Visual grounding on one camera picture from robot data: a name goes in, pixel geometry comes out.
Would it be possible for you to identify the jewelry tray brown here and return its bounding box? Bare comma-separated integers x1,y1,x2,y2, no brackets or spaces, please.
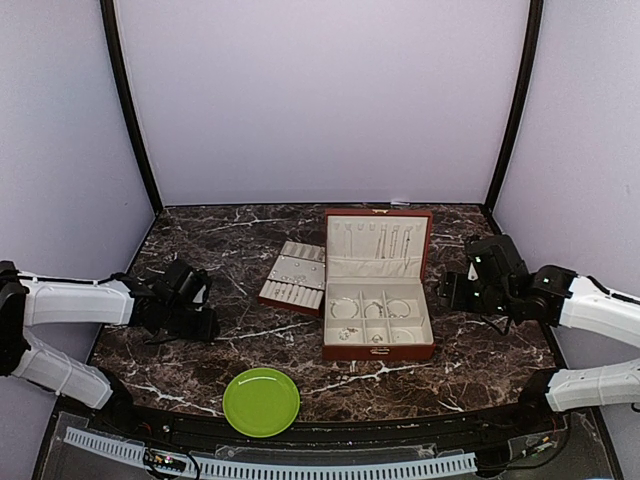
258,241,326,317

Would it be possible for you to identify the white slotted cable duct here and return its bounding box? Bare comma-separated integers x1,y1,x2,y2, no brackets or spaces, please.
63,427,478,479

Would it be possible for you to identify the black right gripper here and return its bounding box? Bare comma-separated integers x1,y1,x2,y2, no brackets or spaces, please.
433,270,516,317

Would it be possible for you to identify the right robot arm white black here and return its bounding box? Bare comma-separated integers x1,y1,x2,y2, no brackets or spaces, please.
437,234,639,434

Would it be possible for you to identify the black frame post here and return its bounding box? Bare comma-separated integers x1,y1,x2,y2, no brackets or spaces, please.
99,0,164,216
483,0,544,216

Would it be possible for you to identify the right black frame post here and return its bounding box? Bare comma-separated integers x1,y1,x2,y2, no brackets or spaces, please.
483,0,544,216

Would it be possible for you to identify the green plate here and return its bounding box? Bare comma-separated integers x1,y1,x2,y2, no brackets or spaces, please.
222,368,301,438

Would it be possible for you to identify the left black frame post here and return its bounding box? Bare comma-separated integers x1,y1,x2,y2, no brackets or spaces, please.
99,0,164,216

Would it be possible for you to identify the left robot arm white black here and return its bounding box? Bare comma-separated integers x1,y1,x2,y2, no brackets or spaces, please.
1,260,220,436

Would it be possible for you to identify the brown jewelry box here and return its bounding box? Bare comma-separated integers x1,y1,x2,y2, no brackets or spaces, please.
322,208,436,361

